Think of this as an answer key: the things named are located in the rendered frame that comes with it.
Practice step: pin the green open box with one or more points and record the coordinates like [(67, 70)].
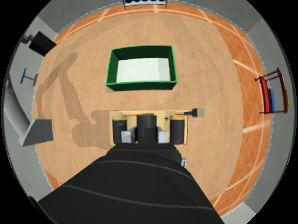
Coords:
[(131, 66)]

